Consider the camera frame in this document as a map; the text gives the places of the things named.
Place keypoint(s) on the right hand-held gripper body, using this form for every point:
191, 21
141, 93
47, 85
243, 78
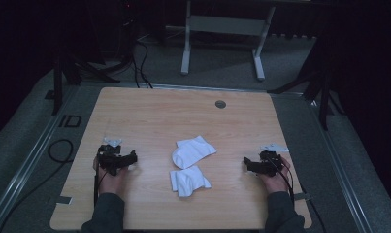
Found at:
267, 164

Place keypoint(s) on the person's right hand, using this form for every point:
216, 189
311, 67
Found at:
275, 185

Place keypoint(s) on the person's left hand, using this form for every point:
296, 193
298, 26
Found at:
110, 184

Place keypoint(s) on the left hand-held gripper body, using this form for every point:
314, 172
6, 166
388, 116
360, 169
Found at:
110, 159

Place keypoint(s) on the black floor tape marking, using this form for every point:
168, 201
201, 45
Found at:
70, 121

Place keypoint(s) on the metal floor rail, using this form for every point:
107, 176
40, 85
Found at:
342, 168
25, 161
202, 87

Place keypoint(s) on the grey table grommet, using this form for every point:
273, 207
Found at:
220, 104

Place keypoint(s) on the black tripod stand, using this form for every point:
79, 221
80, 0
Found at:
58, 84
324, 97

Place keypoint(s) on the white sock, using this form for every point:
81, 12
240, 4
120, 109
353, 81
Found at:
193, 152
188, 181

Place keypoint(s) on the white metal desk frame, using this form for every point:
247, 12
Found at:
227, 25

